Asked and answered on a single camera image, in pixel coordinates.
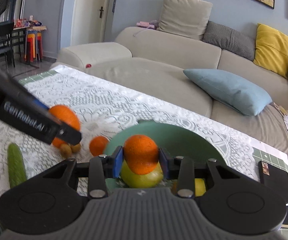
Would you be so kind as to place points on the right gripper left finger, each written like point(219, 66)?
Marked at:
point(56, 197)

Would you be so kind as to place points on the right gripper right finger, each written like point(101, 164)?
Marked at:
point(232, 202)

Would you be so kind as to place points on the brown kiwi fruit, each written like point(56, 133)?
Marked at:
point(65, 151)
point(75, 148)

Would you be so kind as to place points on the large orange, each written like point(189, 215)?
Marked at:
point(65, 114)

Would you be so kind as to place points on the green plastic bowl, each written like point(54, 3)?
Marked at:
point(174, 139)

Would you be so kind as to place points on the yellow lemon fruit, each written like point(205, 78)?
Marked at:
point(200, 187)

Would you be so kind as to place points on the green cucumber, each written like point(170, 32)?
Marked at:
point(16, 167)

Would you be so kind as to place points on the stacked colourful stools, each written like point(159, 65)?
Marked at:
point(33, 46)

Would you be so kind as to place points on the black dining chair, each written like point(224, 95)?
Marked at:
point(6, 44)

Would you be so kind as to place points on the small orange mandarin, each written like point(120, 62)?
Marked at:
point(97, 145)

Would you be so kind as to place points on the yellow-green apple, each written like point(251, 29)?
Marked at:
point(141, 181)

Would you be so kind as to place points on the white lace tablecloth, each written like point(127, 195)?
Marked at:
point(105, 108)

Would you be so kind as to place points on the light blue pillow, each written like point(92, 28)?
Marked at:
point(232, 90)

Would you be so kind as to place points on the beige sectional sofa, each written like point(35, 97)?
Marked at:
point(153, 63)

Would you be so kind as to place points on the yellow cushion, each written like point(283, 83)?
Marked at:
point(271, 50)

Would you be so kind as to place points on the grey cushion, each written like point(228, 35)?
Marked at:
point(229, 39)

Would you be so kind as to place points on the pink toy on sofa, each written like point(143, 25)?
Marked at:
point(146, 25)

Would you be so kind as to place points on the beige back cushion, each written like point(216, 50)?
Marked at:
point(187, 18)

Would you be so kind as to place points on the white door with handle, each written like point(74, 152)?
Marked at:
point(87, 21)

